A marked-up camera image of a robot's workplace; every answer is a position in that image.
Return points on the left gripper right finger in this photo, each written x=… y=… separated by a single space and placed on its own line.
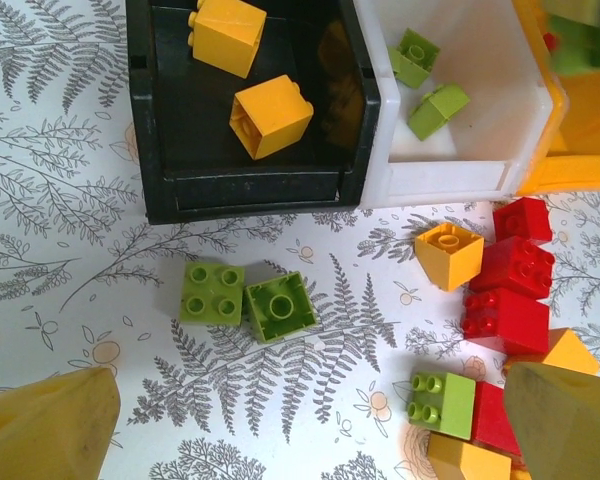
x=570 y=430

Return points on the red square lego brick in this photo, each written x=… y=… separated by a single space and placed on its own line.
x=549 y=40
x=495 y=420
x=507 y=320
x=517 y=267
x=522 y=220

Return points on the yellow-orange square lego brick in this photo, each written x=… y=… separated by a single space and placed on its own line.
x=450 y=255
x=467 y=460
x=227 y=35
x=570 y=350
x=275 y=115

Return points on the yellow plastic bin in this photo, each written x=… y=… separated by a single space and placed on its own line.
x=590 y=125

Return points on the floral patterned table cover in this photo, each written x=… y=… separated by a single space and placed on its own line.
x=55 y=150

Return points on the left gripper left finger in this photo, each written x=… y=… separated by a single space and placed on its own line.
x=45 y=430

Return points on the black plastic bin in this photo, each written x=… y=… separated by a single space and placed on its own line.
x=260 y=190

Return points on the green square lego brick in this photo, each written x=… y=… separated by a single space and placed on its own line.
x=577 y=47
x=280 y=305
x=412 y=57
x=442 y=405
x=437 y=110
x=212 y=295

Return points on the white plastic bin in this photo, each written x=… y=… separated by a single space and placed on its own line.
x=485 y=100

